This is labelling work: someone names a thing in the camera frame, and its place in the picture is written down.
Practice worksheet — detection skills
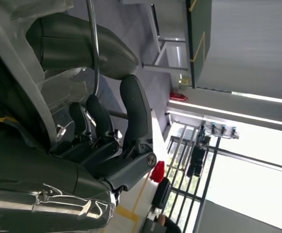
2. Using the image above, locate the red crumpled plastic bag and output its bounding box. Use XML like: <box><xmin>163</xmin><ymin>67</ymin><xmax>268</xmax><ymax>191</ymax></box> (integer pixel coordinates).
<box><xmin>150</xmin><ymin>161</ymin><xmax>166</xmax><ymax>184</ymax></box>

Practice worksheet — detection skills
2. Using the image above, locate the black fabric carry case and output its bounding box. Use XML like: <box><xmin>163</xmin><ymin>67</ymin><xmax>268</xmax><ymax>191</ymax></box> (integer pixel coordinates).
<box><xmin>152</xmin><ymin>177</ymin><xmax>172</xmax><ymax>210</ymax></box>

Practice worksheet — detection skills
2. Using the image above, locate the seated person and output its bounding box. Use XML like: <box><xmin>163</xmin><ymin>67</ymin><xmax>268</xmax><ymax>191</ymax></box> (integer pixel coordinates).
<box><xmin>155</xmin><ymin>215</ymin><xmax>181</xmax><ymax>233</ymax></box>

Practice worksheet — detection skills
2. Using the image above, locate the black window frame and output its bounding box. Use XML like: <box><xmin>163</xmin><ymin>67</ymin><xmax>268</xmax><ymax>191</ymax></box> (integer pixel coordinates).
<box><xmin>166</xmin><ymin>135</ymin><xmax>282</xmax><ymax>233</ymax></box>

